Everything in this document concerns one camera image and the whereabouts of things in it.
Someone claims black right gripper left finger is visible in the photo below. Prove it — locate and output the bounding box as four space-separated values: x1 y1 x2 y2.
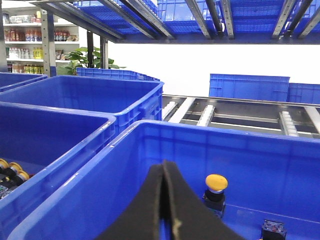
96 164 164 240

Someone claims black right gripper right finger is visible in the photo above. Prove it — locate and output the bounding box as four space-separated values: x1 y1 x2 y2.
162 160 243 240

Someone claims yellow mushroom push button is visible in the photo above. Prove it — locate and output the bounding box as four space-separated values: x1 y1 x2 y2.
202 174 229 219

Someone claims red push button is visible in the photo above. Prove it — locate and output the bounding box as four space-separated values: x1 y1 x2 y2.
261 219 287 240

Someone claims right blue plastic bin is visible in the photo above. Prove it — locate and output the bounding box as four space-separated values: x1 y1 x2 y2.
9 120 320 240

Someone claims blue plastic bin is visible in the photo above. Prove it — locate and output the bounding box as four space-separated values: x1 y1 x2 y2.
0 102 116 240
9 120 320 240

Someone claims rear left blue bin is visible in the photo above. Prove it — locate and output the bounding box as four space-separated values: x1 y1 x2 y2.
0 75 164 133

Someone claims left blue plastic bin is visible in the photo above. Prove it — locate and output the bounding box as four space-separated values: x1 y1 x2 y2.
0 102 116 240

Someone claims yellow push button behind centre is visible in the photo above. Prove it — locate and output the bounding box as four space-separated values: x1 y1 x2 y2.
16 170 30 184

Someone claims yellow push button left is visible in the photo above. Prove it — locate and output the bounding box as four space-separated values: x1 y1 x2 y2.
8 162 23 176

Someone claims roller conveyor shelf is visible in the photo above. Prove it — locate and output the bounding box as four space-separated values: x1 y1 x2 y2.
162 94 320 139

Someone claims rear right blue bin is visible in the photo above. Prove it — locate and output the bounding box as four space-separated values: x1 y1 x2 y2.
76 67 160 82

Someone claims blue crate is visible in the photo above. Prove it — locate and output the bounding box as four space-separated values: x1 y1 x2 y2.
287 83 320 105
209 73 290 102

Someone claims far right blue crate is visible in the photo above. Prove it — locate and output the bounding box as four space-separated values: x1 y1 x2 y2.
287 83 320 105

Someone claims green potted plant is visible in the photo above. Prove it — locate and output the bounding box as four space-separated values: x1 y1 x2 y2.
56 46 127 76

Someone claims far left blue bin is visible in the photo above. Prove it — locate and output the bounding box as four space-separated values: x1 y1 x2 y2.
0 72 48 92

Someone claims overhead roller shelf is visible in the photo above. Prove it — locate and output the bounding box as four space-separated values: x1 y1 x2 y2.
33 0 320 45

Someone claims white goods shelf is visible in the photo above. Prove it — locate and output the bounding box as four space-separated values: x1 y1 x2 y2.
1 0 80 75

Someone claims grey shelf upright post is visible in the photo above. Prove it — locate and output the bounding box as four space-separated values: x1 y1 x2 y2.
41 9 57 77

